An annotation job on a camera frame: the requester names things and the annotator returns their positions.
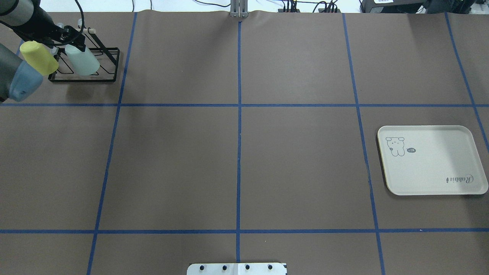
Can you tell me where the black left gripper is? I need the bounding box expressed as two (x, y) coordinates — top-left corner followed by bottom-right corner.
(49, 26), (83, 46)

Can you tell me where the mint green plastic cup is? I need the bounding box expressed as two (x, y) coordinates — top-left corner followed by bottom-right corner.
(65, 45), (100, 76)

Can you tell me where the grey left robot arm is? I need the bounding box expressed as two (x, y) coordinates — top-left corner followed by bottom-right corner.
(0, 0), (86, 104)

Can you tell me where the yellow plastic cup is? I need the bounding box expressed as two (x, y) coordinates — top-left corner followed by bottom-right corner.
(19, 41), (59, 76)

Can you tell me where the white rabbit print tray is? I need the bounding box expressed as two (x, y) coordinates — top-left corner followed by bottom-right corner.
(377, 125), (488, 196)

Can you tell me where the black power box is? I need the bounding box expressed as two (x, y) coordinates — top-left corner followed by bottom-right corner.
(360, 0), (426, 14)

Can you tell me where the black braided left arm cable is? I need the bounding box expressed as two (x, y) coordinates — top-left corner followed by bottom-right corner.
(57, 0), (85, 48)

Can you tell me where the black wire cup rack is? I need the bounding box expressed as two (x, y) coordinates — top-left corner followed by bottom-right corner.
(48, 27), (120, 83)

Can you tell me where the aluminium frame post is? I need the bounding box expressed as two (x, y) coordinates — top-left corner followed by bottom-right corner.
(229, 0), (249, 18)

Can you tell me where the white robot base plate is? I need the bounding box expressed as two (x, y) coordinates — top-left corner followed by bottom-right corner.
(186, 262), (288, 275)

